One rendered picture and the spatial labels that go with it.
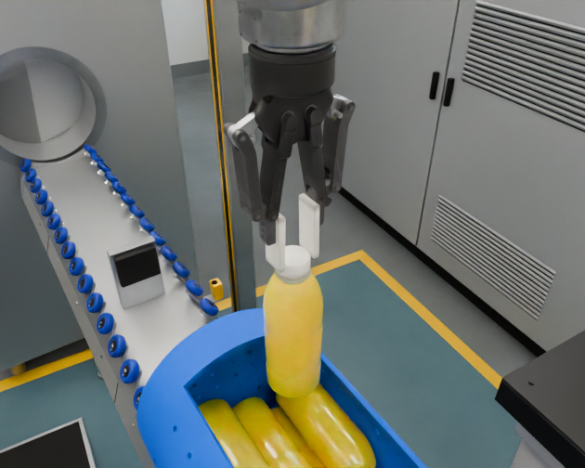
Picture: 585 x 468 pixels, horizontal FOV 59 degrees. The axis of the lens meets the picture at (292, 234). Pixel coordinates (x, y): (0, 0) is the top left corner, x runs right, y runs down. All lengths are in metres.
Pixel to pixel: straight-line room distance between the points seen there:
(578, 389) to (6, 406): 2.04
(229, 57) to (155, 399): 0.77
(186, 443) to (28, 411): 1.73
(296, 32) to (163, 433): 0.51
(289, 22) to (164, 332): 0.86
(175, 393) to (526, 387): 0.56
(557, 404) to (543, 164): 1.31
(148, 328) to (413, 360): 1.43
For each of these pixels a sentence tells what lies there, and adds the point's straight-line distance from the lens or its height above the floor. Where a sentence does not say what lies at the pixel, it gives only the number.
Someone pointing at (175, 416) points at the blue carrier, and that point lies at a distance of 0.70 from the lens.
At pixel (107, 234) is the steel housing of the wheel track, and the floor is 0.93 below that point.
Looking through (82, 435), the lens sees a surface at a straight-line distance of 2.04.
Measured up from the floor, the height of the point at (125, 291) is 0.98.
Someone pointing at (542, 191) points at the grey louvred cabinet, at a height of 0.74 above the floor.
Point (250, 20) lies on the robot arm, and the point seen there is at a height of 1.65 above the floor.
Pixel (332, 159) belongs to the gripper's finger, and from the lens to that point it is 0.54.
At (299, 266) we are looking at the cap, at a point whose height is 1.39.
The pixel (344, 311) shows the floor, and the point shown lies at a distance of 2.52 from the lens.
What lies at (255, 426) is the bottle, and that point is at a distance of 0.79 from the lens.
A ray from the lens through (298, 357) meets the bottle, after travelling 0.64.
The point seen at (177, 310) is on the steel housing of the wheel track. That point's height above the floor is 0.93.
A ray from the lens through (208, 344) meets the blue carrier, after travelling 0.71.
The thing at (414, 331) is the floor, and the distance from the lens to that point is 2.48.
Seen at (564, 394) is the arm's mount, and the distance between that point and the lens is 0.97.
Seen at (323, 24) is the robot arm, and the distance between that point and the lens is 0.43.
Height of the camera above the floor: 1.75
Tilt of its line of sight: 36 degrees down
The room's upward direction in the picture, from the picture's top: straight up
